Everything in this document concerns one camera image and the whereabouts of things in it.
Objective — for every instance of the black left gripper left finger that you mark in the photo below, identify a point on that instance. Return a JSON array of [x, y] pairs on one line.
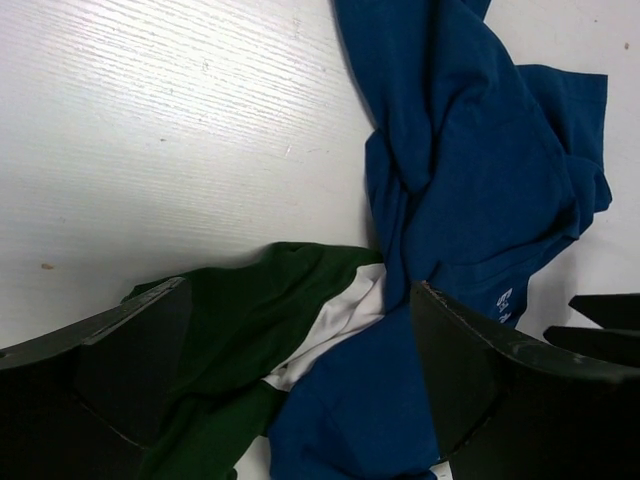
[[86, 401]]

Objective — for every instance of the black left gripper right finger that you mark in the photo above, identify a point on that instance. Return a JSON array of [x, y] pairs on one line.
[[506, 405]]

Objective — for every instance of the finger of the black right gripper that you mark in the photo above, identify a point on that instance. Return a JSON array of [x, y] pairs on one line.
[[609, 310], [611, 345]]

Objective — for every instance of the white green raglan t-shirt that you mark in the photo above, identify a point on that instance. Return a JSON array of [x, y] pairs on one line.
[[298, 347]]

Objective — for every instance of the blue t-shirt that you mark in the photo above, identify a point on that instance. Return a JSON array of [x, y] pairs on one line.
[[479, 172]]

